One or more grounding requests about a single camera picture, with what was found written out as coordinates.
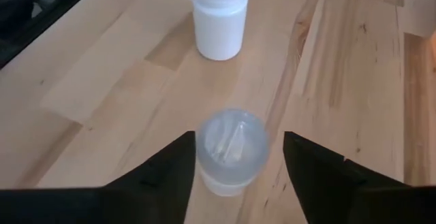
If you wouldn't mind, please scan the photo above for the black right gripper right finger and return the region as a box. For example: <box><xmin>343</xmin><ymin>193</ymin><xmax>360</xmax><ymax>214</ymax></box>
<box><xmin>283</xmin><ymin>131</ymin><xmax>436</xmax><ymax>224</ymax></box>

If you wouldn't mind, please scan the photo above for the white opaque pill bottle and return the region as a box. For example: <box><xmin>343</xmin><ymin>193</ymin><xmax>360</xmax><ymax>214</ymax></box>
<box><xmin>190</xmin><ymin>0</ymin><xmax>249</xmax><ymax>62</ymax></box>

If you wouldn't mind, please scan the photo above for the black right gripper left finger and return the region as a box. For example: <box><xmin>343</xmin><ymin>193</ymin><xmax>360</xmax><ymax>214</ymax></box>
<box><xmin>0</xmin><ymin>131</ymin><xmax>197</xmax><ymax>224</ymax></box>

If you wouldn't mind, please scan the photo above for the clear frosted pill bottle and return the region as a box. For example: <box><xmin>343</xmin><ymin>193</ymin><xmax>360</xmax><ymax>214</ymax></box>
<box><xmin>195</xmin><ymin>108</ymin><xmax>270</xmax><ymax>197</ymax></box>

